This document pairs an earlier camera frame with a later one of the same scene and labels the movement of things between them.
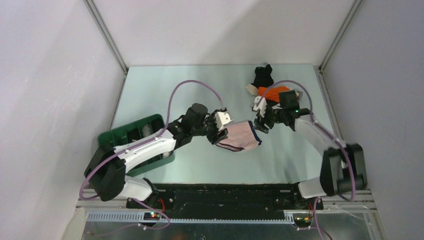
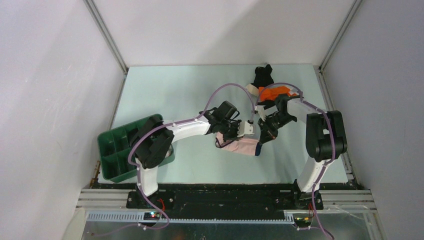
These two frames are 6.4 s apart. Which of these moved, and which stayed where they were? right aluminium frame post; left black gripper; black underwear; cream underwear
Moved: left black gripper
Stayed: cream underwear; right aluminium frame post; black underwear
